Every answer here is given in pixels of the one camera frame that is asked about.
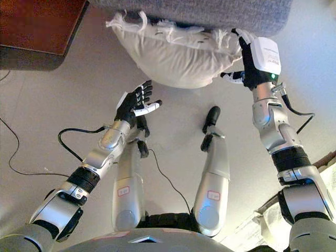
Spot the white tasselled pillow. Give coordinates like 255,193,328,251
106,9,244,89

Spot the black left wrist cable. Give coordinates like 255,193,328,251
57,125,107,163

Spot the silver robot leg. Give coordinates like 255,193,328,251
111,115,152,233
192,106,231,238

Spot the grey fabric armchair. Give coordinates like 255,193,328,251
89,0,293,38

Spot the brown wooden cabinet dark base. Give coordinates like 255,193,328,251
0,0,90,71

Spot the grey robot torso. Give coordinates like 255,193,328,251
0,224,336,252

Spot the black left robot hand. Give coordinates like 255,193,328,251
114,80,163,124

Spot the thin black floor cable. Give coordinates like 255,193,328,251
146,148,192,215
0,117,71,178

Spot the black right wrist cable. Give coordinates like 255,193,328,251
272,82,316,133

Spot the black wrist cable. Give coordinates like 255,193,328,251
57,125,107,163
272,82,316,133

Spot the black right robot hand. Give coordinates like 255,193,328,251
220,27,282,92

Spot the silver right robot leg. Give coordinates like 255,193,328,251
192,106,231,238

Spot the silver left robot leg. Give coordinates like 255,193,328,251
111,115,152,233

